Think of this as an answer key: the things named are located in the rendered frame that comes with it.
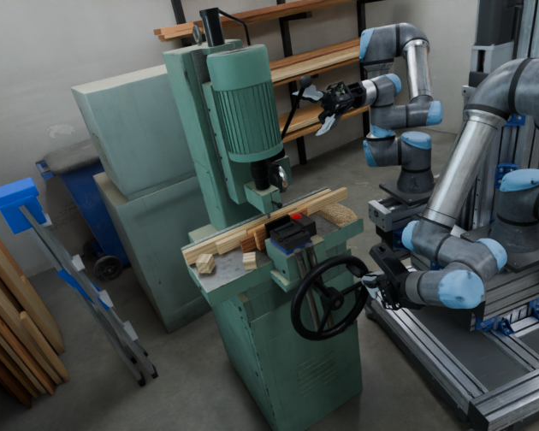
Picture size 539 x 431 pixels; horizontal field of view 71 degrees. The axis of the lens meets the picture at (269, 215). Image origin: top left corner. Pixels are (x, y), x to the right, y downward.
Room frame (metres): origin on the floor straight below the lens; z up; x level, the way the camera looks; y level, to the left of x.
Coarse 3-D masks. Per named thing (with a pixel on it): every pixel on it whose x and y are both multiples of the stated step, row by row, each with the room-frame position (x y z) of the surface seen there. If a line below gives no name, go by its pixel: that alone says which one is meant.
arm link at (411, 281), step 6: (408, 276) 0.66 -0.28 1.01; (414, 276) 0.65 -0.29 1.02; (408, 282) 0.65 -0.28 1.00; (414, 282) 0.63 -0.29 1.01; (408, 288) 0.64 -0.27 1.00; (414, 288) 0.62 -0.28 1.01; (408, 294) 0.63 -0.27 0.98; (414, 294) 0.62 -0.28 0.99; (414, 300) 0.62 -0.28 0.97; (420, 300) 0.61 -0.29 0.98
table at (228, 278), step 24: (312, 216) 1.20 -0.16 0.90; (360, 216) 1.14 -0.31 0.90; (336, 240) 1.08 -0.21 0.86; (192, 264) 1.05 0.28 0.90; (216, 264) 1.02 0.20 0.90; (240, 264) 0.99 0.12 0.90; (264, 264) 0.97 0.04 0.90; (216, 288) 0.90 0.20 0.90; (240, 288) 0.93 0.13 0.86; (288, 288) 0.89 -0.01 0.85
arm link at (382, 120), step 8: (392, 104) 1.19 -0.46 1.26; (376, 112) 1.20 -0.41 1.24; (384, 112) 1.18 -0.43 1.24; (392, 112) 1.19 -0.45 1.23; (400, 112) 1.18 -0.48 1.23; (376, 120) 1.20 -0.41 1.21; (384, 120) 1.18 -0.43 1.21; (392, 120) 1.18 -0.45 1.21; (400, 120) 1.17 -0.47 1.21; (376, 128) 1.20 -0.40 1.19; (384, 128) 1.18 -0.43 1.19; (392, 128) 1.19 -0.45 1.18; (400, 128) 1.19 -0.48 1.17; (376, 136) 1.20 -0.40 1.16; (384, 136) 1.19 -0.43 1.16
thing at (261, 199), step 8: (248, 184) 1.22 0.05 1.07; (248, 192) 1.20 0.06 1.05; (256, 192) 1.14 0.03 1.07; (264, 192) 1.13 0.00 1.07; (272, 192) 1.12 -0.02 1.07; (248, 200) 1.22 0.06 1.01; (256, 200) 1.15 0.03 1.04; (264, 200) 1.11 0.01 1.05; (280, 200) 1.13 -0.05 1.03; (264, 208) 1.11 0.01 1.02; (272, 208) 1.12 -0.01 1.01
